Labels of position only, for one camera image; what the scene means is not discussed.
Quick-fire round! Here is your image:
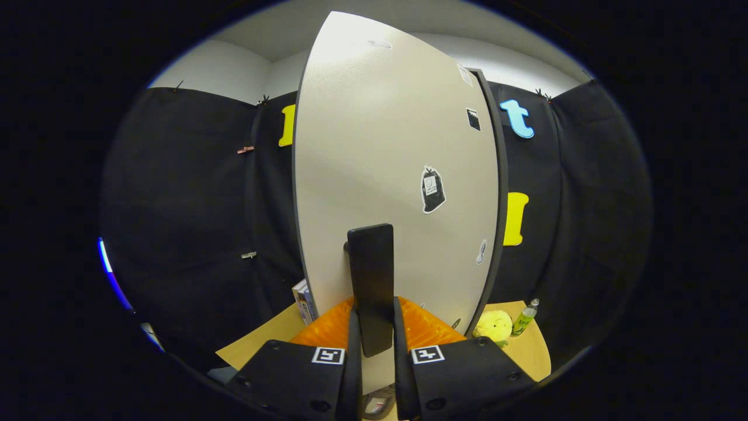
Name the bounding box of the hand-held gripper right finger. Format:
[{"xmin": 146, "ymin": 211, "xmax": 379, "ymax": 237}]
[{"xmin": 393, "ymin": 296, "xmax": 535, "ymax": 421}]

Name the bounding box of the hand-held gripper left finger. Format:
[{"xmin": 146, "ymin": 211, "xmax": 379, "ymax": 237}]
[{"xmin": 225, "ymin": 295, "xmax": 364, "ymax": 421}]

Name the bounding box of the brown fuzzy shoe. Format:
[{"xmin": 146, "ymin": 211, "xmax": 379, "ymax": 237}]
[{"xmin": 362, "ymin": 386, "xmax": 396, "ymax": 421}]

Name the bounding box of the black cabinet door handle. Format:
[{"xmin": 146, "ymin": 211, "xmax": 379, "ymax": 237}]
[{"xmin": 345, "ymin": 223, "xmax": 395, "ymax": 358}]

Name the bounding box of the grey shoe cabinet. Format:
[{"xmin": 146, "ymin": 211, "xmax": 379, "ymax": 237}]
[{"xmin": 467, "ymin": 67, "xmax": 509, "ymax": 337}]

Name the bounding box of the beige shoe cabinet door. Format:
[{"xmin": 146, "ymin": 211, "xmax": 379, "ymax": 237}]
[{"xmin": 292, "ymin": 11, "xmax": 501, "ymax": 395}]

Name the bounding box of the yellow plush pineapple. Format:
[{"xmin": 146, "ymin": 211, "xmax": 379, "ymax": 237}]
[{"xmin": 472, "ymin": 310, "xmax": 514, "ymax": 346}]

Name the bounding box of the blue book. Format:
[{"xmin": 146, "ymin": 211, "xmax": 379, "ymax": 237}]
[{"xmin": 299, "ymin": 279, "xmax": 320, "ymax": 326}]

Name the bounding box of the green plastic bottle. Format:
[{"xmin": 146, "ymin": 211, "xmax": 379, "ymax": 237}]
[{"xmin": 511, "ymin": 298, "xmax": 540, "ymax": 338}]

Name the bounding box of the black backdrop cloth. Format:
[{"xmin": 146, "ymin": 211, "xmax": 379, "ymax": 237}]
[{"xmin": 99, "ymin": 79, "xmax": 652, "ymax": 375}]

